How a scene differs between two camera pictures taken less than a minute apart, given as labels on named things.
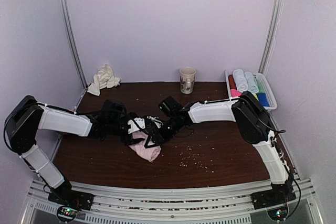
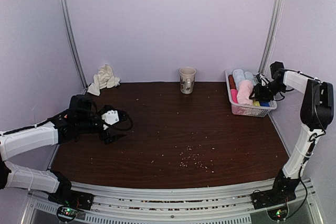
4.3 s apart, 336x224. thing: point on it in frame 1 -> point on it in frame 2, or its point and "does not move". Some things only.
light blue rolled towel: [240, 81] does not move
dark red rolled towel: [232, 83] does not move
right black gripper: [154, 135] -> [259, 95]
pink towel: [149, 153] -> [245, 89]
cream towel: [104, 78] does not move
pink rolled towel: [234, 93] does not move
